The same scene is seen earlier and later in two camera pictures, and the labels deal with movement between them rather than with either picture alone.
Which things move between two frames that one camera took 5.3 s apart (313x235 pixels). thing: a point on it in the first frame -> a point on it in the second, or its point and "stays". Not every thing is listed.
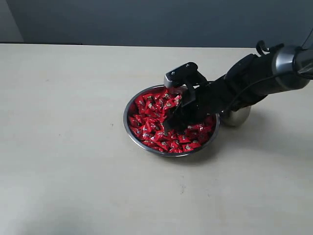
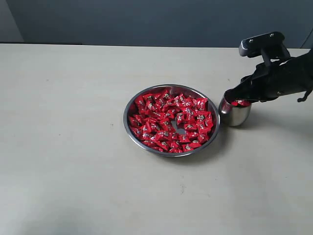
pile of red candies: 147,115 stays
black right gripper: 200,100 -> 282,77
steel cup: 234,118 stays
